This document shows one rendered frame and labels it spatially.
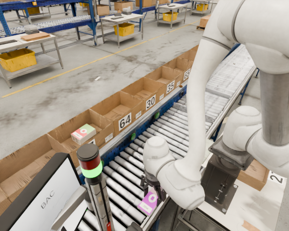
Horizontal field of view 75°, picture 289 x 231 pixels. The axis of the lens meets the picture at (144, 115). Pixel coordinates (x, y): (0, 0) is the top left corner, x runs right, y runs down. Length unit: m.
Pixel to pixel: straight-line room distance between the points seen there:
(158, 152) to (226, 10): 0.49
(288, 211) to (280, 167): 1.76
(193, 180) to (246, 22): 0.47
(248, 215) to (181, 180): 0.93
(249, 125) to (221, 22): 0.56
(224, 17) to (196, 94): 0.23
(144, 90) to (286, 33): 1.82
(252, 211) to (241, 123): 0.72
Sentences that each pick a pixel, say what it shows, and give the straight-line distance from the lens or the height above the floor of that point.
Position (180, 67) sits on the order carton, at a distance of 2.78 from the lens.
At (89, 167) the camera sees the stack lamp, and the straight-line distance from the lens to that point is 0.47.
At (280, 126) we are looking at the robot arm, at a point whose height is 1.58.
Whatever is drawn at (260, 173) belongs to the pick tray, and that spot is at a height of 0.76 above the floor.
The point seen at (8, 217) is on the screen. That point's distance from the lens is 0.57.
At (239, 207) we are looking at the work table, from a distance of 1.53.
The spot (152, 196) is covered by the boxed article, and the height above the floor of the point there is 1.05.
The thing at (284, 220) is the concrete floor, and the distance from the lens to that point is 2.62.
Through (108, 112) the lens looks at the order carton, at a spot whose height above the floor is 0.88.
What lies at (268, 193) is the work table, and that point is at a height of 0.75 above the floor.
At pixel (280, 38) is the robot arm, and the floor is 1.89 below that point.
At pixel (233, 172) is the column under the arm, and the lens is 1.25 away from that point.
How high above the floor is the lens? 2.00
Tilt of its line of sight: 38 degrees down
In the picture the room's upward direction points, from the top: 1 degrees clockwise
